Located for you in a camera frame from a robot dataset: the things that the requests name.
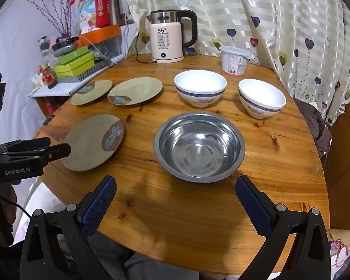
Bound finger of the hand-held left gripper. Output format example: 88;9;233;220
0;137;51;153
0;143;72;164

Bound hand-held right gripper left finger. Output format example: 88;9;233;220
20;175;117;280

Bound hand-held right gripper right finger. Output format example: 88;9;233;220
235;175;331;280

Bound stainless steel bowl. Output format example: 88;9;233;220
154;111;246;182

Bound small white blue-banded bowl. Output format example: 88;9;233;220
238;79;287;119

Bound large white blue-banded bowl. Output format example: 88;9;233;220
174;70;227;108

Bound white bedsheet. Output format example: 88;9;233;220
16;178;66;237

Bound red bottle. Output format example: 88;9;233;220
44;98;59;115

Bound white side shelf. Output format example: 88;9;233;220
28;63;117;98

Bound red label jar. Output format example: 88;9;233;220
36;64;58;89

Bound lime green box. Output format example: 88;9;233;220
54;64;95;78
54;53;95;73

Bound zigzag patterned tray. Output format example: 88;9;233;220
57;60;113;84

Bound person's grey trousers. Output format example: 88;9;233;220
87;236;199;280

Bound dark green box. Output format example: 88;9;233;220
56;48;90;65

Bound glass bottle with black cap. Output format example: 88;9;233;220
37;36;51;56

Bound grey round device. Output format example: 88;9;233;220
52;36;80;58

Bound wooden cabinet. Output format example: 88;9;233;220
324;102;350;231

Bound pink patterned cloth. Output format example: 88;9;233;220
329;229;350;267

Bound brown dotted cloth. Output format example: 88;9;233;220
293;98;333;159

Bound purple flower branches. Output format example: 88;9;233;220
31;0;76;40

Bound clear container with orange lid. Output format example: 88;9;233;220
75;24;125;65

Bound white plastic tub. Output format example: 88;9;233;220
219;46;251;76

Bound red colourful package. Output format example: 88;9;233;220
75;0;112;31

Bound cream electric kettle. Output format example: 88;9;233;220
147;10;198;64

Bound heart-print striped curtain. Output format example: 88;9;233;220
122;0;350;127

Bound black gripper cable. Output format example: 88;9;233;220
0;197;32;219

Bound black kettle power cable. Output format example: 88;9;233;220
133;31;158;64

